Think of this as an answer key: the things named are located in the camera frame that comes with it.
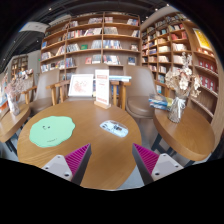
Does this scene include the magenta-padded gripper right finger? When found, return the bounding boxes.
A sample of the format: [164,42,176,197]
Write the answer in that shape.
[132,143,184,186]

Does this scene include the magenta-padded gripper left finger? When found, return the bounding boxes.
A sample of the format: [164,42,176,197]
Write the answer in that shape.
[41,143,92,186]

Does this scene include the transparent computer mouse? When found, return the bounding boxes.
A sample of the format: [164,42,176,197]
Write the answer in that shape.
[99,119,130,138]

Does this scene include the green blob-shaped mouse pad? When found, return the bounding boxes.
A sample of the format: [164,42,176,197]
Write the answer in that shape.
[28,115,76,149]

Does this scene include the round wooden side table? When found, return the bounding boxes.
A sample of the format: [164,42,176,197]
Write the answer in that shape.
[0,101,32,144]
[153,105,216,163]

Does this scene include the stack of colourful books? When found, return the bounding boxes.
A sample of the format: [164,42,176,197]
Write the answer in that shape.
[148,93,174,112]

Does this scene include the beige upholstered chair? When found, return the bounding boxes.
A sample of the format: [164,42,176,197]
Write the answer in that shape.
[22,68,63,114]
[123,64,158,119]

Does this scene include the vase of cream dried flowers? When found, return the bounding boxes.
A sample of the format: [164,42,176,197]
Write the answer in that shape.
[164,52,203,124]

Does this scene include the white framed pink picture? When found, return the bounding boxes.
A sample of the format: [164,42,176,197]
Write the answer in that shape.
[67,73,95,98]

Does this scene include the white sign on wooden base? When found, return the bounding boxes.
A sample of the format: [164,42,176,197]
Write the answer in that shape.
[93,68,112,110]

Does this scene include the stack of teal books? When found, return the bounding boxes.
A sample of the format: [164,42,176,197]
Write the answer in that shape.
[108,75,133,83]

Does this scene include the beige chair with wooden arms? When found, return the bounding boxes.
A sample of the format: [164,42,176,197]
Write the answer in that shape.
[46,63,132,111]

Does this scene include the small distant wooden bookshelf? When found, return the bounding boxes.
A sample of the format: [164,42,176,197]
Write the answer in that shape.
[9,54,29,81]

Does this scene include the tall angled wooden bookshelf unit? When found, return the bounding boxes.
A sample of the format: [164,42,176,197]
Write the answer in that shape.
[139,13,221,124]

